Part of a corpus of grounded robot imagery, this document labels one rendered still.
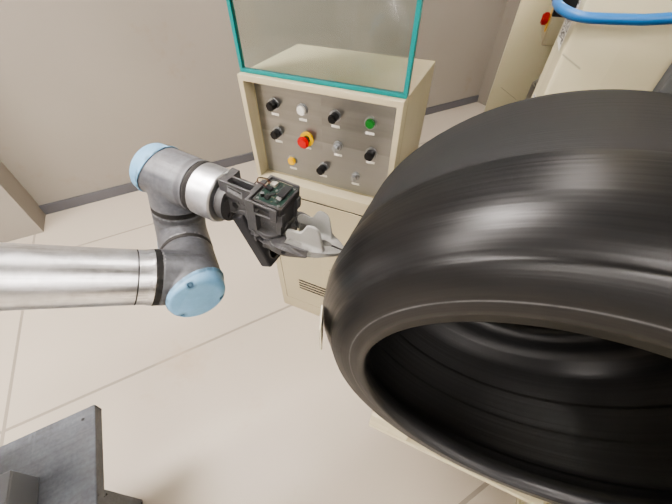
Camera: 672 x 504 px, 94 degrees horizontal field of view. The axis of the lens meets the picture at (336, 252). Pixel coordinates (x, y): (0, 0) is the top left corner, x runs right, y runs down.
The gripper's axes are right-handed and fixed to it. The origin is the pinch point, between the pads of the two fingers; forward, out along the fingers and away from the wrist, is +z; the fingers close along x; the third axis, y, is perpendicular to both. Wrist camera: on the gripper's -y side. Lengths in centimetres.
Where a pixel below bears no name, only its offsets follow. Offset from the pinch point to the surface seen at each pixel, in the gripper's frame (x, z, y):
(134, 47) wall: 138, -207, -48
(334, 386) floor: 23, 4, -125
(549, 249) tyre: -10.9, 19.1, 22.5
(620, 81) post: 28.2, 28.1, 24.4
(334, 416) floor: 10, 10, -124
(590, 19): 25.5, 19.8, 30.4
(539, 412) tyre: 3, 46, -25
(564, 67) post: 28.2, 20.6, 24.3
